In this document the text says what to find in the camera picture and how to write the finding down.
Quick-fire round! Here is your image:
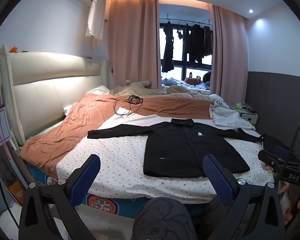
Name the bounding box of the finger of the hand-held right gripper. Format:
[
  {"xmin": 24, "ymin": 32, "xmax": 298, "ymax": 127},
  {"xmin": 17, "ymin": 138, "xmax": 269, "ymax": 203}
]
[
  {"xmin": 275, "ymin": 145, "xmax": 300, "ymax": 164},
  {"xmin": 258, "ymin": 150, "xmax": 288, "ymax": 168}
]

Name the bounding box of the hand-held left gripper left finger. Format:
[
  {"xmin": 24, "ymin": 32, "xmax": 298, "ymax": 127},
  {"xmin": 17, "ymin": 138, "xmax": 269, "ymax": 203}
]
[{"xmin": 19, "ymin": 154, "xmax": 102, "ymax": 240}]

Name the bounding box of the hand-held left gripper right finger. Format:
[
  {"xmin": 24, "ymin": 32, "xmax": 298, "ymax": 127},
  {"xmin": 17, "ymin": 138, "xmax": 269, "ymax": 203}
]
[{"xmin": 202, "ymin": 154, "xmax": 285, "ymax": 240}]

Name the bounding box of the black long-sleeved shirt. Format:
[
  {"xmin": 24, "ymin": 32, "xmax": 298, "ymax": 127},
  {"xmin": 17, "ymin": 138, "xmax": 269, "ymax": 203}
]
[{"xmin": 87, "ymin": 118, "xmax": 265, "ymax": 180}]

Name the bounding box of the black chair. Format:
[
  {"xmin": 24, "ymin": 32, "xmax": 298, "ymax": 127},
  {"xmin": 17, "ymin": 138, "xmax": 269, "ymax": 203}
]
[{"xmin": 262, "ymin": 134, "xmax": 287, "ymax": 153}]

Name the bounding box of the white floral bed sheet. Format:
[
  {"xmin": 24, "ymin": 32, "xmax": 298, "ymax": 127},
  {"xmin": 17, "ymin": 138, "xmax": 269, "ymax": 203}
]
[{"xmin": 56, "ymin": 107, "xmax": 277, "ymax": 202}]

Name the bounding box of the white nightstand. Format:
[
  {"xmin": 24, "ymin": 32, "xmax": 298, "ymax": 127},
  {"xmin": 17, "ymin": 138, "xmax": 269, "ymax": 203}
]
[{"xmin": 240, "ymin": 105, "xmax": 259, "ymax": 124}]

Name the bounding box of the orange blanket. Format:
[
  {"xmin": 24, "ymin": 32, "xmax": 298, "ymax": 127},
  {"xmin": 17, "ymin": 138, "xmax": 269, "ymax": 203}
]
[{"xmin": 19, "ymin": 94, "xmax": 215, "ymax": 179}]

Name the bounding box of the pale crumpled blanket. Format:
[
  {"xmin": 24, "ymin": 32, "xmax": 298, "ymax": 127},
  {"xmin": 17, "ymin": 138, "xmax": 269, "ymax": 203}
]
[{"xmin": 209, "ymin": 94, "xmax": 256, "ymax": 131}]

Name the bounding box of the person's leg in grey pants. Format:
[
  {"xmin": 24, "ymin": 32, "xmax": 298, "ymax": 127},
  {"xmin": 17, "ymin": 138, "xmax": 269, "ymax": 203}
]
[{"xmin": 132, "ymin": 197, "xmax": 198, "ymax": 240}]

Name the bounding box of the orange box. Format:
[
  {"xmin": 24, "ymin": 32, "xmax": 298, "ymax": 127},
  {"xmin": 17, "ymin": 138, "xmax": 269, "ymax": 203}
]
[{"xmin": 9, "ymin": 180, "xmax": 24, "ymax": 204}]

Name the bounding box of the white pillow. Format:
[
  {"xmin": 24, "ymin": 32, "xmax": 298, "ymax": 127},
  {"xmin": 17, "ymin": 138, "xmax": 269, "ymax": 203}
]
[{"xmin": 86, "ymin": 85, "xmax": 110, "ymax": 96}]

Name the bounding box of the beige upholstered bed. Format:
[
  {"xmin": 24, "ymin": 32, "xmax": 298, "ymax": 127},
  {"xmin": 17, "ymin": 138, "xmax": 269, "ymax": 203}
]
[{"xmin": 0, "ymin": 44, "xmax": 278, "ymax": 218}]

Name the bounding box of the beige blanket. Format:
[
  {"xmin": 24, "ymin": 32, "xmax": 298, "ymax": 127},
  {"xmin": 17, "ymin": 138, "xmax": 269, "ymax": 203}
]
[{"xmin": 165, "ymin": 85, "xmax": 211, "ymax": 98}]

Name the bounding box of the brown plush toy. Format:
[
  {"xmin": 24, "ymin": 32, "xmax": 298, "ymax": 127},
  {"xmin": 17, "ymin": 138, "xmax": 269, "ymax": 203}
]
[{"xmin": 184, "ymin": 72, "xmax": 203, "ymax": 85}]

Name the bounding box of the beige plush toy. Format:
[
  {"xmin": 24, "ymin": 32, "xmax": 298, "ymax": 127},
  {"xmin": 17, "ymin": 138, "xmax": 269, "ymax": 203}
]
[{"xmin": 110, "ymin": 80, "xmax": 165, "ymax": 97}]

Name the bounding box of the white bedside drawer unit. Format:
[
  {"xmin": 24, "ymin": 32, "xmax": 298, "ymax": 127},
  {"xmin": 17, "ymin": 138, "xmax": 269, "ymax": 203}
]
[{"xmin": 0, "ymin": 100, "xmax": 14, "ymax": 150}]

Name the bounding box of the pink curtain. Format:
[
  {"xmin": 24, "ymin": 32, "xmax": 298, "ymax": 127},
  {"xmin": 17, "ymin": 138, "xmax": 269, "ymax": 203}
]
[
  {"xmin": 107, "ymin": 0, "xmax": 163, "ymax": 93},
  {"xmin": 209, "ymin": 5, "xmax": 249, "ymax": 95}
]

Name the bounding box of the dark framed window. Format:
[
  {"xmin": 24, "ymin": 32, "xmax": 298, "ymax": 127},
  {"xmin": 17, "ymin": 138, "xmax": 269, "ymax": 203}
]
[{"xmin": 159, "ymin": 17, "xmax": 213, "ymax": 85}]

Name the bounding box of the brown hanging jacket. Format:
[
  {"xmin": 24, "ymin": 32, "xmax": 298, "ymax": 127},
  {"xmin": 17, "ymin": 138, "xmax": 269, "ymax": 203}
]
[{"xmin": 203, "ymin": 26, "xmax": 213, "ymax": 57}]

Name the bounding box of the dark hanging jacket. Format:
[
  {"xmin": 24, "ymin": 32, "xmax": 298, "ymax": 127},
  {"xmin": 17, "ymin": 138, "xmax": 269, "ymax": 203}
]
[{"xmin": 184, "ymin": 24, "xmax": 204, "ymax": 64}]

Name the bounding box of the long black hanging coat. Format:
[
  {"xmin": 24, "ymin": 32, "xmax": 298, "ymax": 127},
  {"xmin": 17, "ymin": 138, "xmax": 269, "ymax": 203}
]
[{"xmin": 161, "ymin": 21, "xmax": 176, "ymax": 73}]

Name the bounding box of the white hanging cloth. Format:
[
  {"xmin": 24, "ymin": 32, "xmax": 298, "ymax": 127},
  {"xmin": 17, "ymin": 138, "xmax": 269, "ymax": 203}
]
[{"xmin": 85, "ymin": 0, "xmax": 107, "ymax": 40}]

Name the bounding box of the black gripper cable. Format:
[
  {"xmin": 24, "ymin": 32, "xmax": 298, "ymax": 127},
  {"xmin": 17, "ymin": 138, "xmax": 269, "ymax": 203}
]
[{"xmin": 289, "ymin": 121, "xmax": 300, "ymax": 163}]

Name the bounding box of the red cable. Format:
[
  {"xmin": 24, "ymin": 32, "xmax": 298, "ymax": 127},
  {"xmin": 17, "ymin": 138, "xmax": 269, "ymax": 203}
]
[{"xmin": 0, "ymin": 109, "xmax": 11, "ymax": 161}]

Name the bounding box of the black cable with small device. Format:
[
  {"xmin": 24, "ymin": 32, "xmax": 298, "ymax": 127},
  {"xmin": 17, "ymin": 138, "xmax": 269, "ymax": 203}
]
[{"xmin": 114, "ymin": 95, "xmax": 143, "ymax": 117}]

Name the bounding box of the clothes rail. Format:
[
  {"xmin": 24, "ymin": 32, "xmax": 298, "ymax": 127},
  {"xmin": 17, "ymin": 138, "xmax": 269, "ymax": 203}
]
[{"xmin": 166, "ymin": 14, "xmax": 212, "ymax": 27}]

